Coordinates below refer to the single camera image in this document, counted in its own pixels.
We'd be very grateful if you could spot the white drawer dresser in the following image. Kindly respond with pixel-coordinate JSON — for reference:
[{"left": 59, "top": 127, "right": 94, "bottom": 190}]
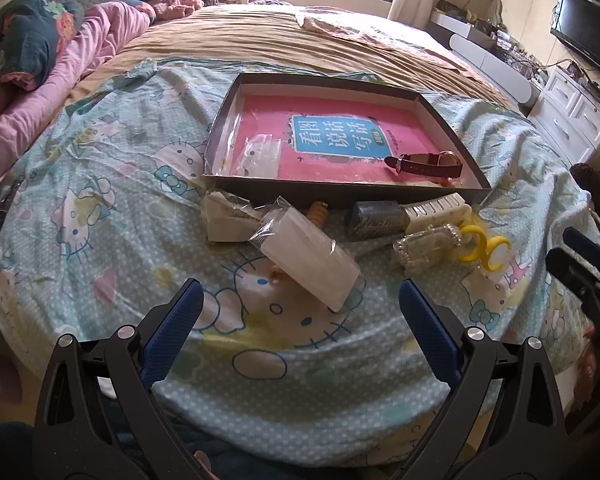
[{"left": 526, "top": 66, "right": 600, "bottom": 167}]

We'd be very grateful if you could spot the small clear zip bag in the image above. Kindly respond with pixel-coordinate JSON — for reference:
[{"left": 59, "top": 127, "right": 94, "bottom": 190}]
[{"left": 237, "top": 130, "right": 287, "bottom": 177}]

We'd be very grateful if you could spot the white framed mirror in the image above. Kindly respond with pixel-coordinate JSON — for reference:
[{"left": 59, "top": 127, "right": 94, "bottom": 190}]
[{"left": 466, "top": 0, "right": 505, "bottom": 27}]

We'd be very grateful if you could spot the brown strap wristwatch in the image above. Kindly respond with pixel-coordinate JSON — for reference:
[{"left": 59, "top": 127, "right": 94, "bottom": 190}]
[{"left": 384, "top": 150, "right": 465, "bottom": 181}]

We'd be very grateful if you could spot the dark glitter box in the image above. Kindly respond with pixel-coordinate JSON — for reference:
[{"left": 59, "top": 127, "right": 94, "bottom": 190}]
[{"left": 345, "top": 201, "right": 408, "bottom": 242}]

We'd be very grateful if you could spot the black flat television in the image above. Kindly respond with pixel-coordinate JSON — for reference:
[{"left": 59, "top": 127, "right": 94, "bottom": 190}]
[{"left": 550, "top": 0, "right": 600, "bottom": 87}]

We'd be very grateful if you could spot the tan bed sheet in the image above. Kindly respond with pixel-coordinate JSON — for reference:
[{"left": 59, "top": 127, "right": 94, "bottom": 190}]
[{"left": 62, "top": 4, "right": 516, "bottom": 111}]

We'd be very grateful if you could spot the cream hair claw clip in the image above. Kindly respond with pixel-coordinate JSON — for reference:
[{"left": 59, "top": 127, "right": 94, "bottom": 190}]
[{"left": 404, "top": 192, "right": 475, "bottom": 233}]

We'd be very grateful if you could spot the white low cabinet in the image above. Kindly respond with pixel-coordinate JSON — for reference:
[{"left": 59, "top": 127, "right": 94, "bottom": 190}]
[{"left": 426, "top": 11, "right": 545, "bottom": 107}]

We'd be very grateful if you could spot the brown furry object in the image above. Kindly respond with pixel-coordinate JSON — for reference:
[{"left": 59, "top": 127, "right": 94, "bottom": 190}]
[{"left": 569, "top": 161, "right": 600, "bottom": 213}]

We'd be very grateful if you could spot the yellow double ring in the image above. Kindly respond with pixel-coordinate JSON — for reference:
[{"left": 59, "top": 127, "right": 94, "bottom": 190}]
[{"left": 455, "top": 224, "right": 512, "bottom": 272}]

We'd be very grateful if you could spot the white box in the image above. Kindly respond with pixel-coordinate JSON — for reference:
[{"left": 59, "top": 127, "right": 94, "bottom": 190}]
[{"left": 249, "top": 196, "right": 367, "bottom": 312}]

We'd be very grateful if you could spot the pink quilt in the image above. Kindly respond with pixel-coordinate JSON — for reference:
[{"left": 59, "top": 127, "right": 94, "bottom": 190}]
[{"left": 0, "top": 1, "right": 155, "bottom": 206}]

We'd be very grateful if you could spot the light blue cartoon cat blanket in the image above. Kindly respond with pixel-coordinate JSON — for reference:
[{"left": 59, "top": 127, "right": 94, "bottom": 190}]
[{"left": 0, "top": 57, "right": 600, "bottom": 466}]

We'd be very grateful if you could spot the orange spiral hair tie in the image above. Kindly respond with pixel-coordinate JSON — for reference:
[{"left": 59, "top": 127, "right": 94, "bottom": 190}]
[{"left": 306, "top": 201, "right": 330, "bottom": 231}]

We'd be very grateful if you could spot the dark shallow cardboard box tray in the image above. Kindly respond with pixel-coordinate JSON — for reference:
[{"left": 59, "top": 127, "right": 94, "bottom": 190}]
[{"left": 202, "top": 72, "right": 492, "bottom": 211}]

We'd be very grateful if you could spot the pale floral cloth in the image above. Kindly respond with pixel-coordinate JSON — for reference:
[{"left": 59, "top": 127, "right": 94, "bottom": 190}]
[{"left": 294, "top": 6, "right": 433, "bottom": 50}]

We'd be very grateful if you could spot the beige packet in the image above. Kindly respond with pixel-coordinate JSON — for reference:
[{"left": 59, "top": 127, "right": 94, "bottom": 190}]
[{"left": 202, "top": 190, "right": 266, "bottom": 246}]

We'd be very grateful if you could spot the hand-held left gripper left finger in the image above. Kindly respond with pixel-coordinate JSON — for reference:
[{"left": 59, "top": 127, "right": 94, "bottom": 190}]
[{"left": 32, "top": 279, "right": 206, "bottom": 480}]

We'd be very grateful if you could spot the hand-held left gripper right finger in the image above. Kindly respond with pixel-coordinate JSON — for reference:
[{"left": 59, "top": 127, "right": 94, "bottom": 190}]
[{"left": 399, "top": 279, "right": 566, "bottom": 480}]

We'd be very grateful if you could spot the pink book with blue label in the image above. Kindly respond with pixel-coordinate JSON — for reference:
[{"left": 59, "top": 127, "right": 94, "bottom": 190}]
[{"left": 230, "top": 92, "right": 473, "bottom": 188}]

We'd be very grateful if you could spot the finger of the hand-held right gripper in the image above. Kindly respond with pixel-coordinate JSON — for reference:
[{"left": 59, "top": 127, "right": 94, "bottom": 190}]
[
  {"left": 561, "top": 226, "right": 600, "bottom": 288},
  {"left": 545, "top": 247, "right": 600, "bottom": 331}
]

